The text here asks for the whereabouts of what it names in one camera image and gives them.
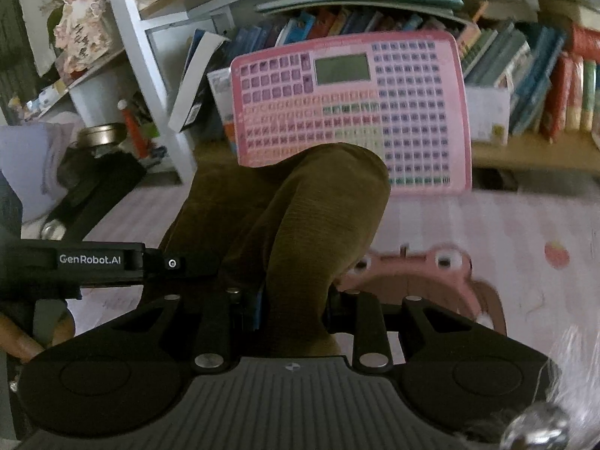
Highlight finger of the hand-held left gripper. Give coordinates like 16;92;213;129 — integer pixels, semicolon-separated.
143;249;222;288
40;146;148;245

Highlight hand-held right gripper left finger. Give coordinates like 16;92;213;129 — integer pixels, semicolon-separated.
115;287;263;373

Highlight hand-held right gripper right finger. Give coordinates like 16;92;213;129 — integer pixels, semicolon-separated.
325;288;474;375

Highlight olive brown pants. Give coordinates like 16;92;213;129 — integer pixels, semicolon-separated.
157;143;392;358

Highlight person's left hand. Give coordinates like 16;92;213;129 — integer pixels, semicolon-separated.
0;313;48;364

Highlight round gold tin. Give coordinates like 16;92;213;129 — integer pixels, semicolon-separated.
75;123;127;149

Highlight light blue cloth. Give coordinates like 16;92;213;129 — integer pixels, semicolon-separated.
0;124;81;226

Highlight red white-capped bottle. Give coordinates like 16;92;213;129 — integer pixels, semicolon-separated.
117;99;152;160

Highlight white and blue book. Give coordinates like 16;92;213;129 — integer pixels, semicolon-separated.
168;28;231;133

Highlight pink floral figurine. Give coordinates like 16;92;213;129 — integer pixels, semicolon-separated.
52;0;114;75

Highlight silver round knob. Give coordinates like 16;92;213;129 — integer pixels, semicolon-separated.
499;403;572;450

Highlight pink toy keyboard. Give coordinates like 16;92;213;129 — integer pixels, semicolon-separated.
229;30;473;196

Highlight white fluffy trim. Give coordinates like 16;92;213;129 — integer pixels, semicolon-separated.
546;319;600;450

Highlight white cardboard box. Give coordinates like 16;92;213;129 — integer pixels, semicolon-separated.
464;84;513;146

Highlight wooden bookshelf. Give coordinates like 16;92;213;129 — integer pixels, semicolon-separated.
141;0;600;175

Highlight row of books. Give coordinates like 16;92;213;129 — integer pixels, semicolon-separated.
232;2;600;144

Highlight white shelf frame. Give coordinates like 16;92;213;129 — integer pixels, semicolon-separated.
100;0;198;183

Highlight floral wall hanging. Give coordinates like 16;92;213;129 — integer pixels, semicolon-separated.
16;0;110;77

